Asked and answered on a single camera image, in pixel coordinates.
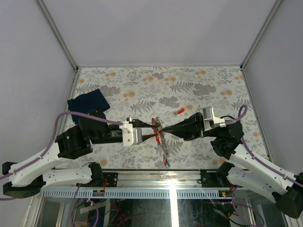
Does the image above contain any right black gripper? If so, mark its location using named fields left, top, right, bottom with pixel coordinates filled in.
left=163, top=112, right=220, bottom=141

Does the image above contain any red handled metal keyring holder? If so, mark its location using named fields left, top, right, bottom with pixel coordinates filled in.
left=151, top=117, right=170, bottom=167

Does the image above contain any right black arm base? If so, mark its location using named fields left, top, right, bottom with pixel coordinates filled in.
left=200, top=170, right=232, bottom=188

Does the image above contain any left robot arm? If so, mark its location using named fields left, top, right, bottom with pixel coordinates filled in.
left=2, top=110, right=158, bottom=201

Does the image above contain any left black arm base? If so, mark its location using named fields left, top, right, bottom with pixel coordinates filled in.
left=95, top=172, right=118, bottom=188

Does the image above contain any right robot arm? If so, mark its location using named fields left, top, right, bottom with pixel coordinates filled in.
left=163, top=110, right=303, bottom=219

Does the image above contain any far red key tag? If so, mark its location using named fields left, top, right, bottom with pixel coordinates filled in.
left=174, top=108, right=185, bottom=115

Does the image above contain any dark blue folded cloth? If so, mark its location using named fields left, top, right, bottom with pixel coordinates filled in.
left=67, top=89, right=110, bottom=114

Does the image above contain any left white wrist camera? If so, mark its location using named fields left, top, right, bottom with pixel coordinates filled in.
left=119, top=122, right=143, bottom=147

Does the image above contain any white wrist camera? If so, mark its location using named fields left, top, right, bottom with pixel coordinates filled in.
left=119, top=122, right=143, bottom=147
left=203, top=106, right=226, bottom=131

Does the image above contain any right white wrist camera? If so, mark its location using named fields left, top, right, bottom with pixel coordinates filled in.
left=203, top=106, right=226, bottom=131

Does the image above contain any aluminium front rail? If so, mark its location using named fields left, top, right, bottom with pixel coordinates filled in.
left=35, top=169, right=290, bottom=190

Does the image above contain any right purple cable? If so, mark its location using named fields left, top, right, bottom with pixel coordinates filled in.
left=223, top=104, right=303, bottom=190

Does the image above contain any slotted white cable duct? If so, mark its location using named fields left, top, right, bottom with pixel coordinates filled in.
left=44, top=189, right=220, bottom=199

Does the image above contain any left aluminium corner post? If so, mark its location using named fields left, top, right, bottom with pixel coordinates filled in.
left=35, top=0, right=79, bottom=71

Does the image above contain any aluminium corner post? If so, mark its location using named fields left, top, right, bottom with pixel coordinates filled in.
left=240, top=0, right=284, bottom=70
left=35, top=0, right=79, bottom=71

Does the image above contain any right aluminium corner post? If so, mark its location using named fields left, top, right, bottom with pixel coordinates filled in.
left=240, top=0, right=284, bottom=70

